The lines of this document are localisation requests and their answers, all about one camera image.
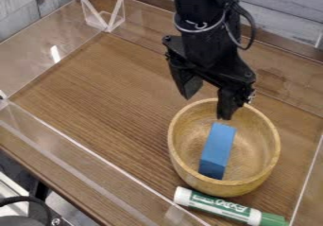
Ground black cable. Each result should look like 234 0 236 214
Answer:
0 196 53 226

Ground brown wooden bowl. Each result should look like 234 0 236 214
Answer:
168 98 282 198

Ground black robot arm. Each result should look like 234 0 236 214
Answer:
163 0 256 120

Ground green white dry-erase marker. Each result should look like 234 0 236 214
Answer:
174 186 288 226

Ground black metal bracket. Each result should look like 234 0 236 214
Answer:
28 203 73 226

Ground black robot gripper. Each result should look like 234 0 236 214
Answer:
163 13 256 120

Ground blue foam block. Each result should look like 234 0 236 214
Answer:
198 123 236 180

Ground clear acrylic tray walls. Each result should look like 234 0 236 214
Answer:
0 0 323 226

